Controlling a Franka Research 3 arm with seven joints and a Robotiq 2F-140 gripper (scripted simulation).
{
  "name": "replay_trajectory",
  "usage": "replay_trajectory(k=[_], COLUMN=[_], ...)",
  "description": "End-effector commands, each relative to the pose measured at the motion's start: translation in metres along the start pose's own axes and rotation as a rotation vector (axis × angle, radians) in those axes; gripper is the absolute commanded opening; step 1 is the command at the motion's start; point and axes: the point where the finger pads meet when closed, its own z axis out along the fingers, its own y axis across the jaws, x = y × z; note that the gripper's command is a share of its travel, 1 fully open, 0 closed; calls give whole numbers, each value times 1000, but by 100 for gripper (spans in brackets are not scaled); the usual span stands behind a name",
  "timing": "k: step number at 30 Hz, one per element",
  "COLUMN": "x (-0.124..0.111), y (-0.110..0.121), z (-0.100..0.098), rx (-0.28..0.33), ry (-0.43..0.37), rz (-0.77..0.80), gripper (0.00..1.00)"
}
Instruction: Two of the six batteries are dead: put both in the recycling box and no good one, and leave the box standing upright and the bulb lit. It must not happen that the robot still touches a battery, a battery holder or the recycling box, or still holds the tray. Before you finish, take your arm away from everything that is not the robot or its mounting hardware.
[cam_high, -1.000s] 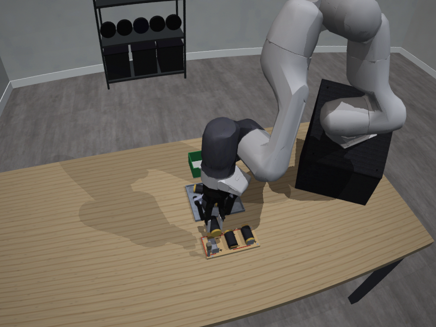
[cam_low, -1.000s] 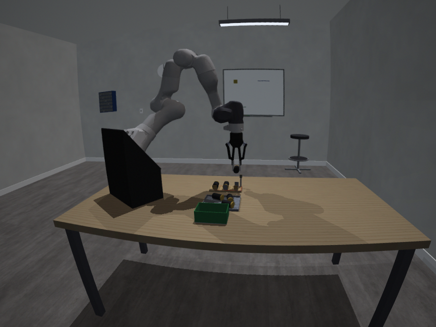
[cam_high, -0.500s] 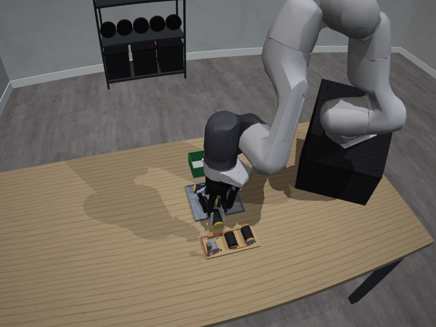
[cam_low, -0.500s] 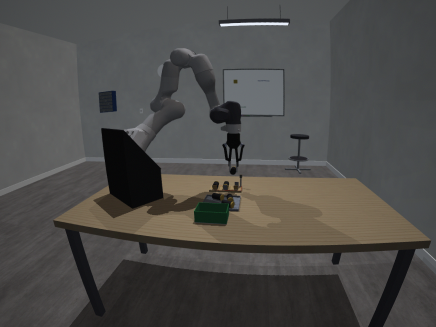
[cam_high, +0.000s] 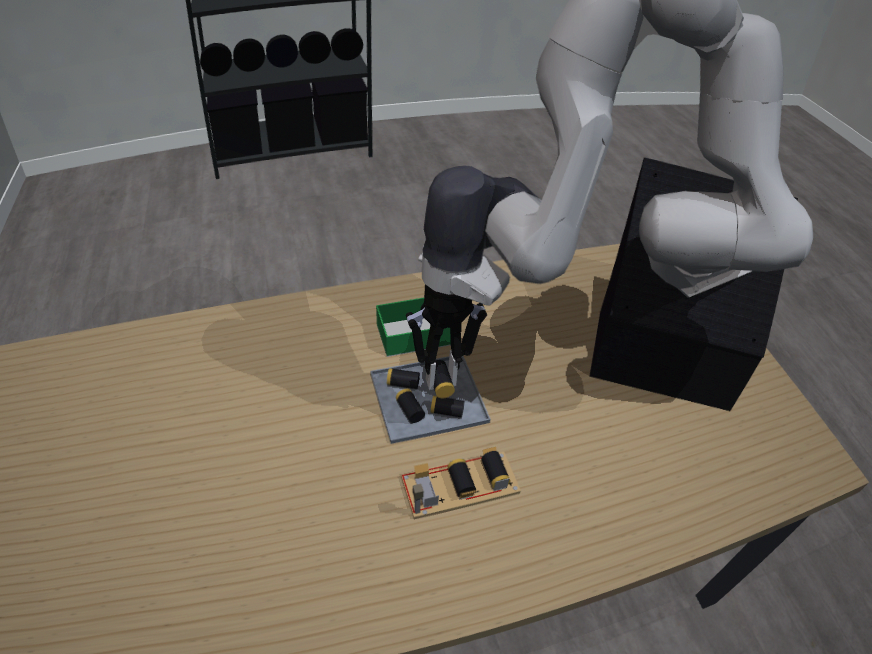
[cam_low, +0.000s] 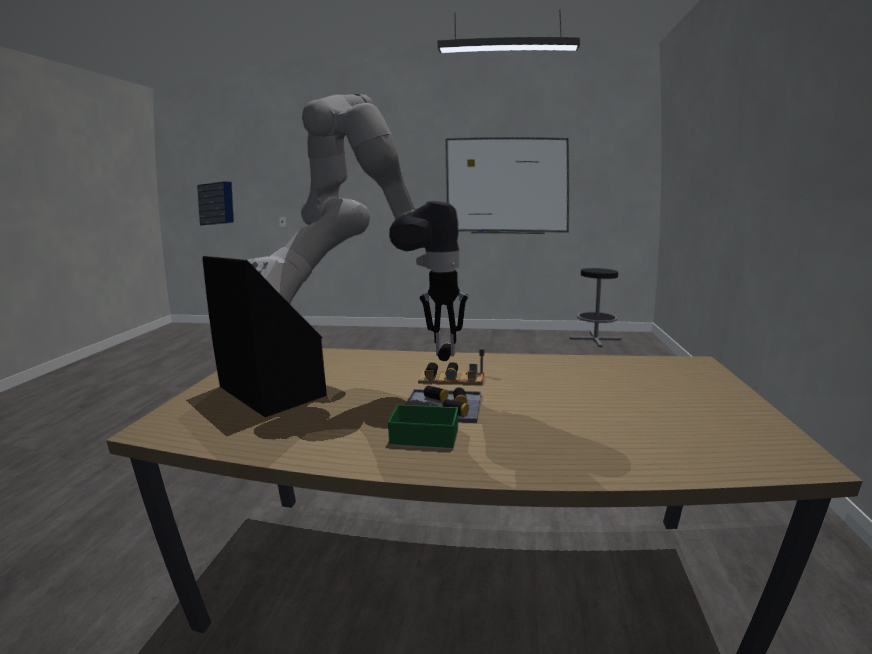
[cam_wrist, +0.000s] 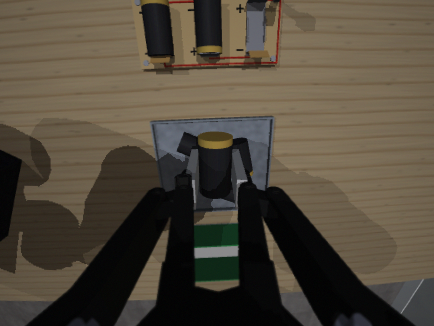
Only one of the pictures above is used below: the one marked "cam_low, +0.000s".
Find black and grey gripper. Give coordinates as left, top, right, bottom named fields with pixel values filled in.
left=420, top=270, right=468, bottom=356

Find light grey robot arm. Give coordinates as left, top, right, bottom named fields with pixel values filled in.
left=248, top=94, right=459, bottom=304

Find green open box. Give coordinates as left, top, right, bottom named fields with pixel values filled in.
left=388, top=405, right=458, bottom=449

